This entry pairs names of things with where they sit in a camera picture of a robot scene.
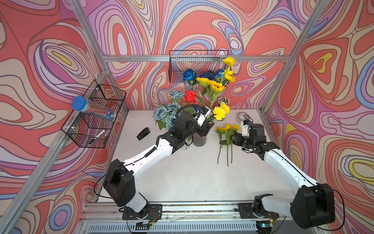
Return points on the wire basket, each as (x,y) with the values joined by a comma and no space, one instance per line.
(81,127)
(205,63)

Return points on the clear tape roll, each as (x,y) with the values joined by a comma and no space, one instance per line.
(242,116)

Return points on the white marker pen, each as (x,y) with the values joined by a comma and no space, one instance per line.
(97,136)

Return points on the left wire basket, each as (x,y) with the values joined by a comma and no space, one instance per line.
(81,127)

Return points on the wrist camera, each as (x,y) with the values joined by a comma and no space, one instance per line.
(247,128)
(203,116)

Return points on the tall yellow flower sprig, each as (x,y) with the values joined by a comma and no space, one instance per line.
(228,73)

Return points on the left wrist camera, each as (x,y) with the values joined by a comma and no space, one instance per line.
(203,116)

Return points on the back wire basket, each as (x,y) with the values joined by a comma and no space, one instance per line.
(205,63)

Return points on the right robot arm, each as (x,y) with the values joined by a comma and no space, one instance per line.
(313,203)

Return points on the pink ribbed glass vase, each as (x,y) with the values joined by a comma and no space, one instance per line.
(198,140)

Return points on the clear textured glass vase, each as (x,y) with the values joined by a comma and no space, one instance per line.
(185,146)

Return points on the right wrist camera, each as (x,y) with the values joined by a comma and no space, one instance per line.
(247,128)

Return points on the tall sunflower bunch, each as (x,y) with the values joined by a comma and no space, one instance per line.
(211,85)

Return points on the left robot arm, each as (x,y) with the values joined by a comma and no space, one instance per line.
(120,179)

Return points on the tube with blue cap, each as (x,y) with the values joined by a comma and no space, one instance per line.
(90,107)

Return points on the red rose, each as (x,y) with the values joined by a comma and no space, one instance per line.
(191,97)

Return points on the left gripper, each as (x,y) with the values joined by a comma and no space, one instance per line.
(204,131)

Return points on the black stapler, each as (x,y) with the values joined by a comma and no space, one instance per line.
(143,133)

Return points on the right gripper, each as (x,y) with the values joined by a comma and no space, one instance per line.
(236,140)

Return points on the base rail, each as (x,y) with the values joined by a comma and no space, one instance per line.
(207,217)

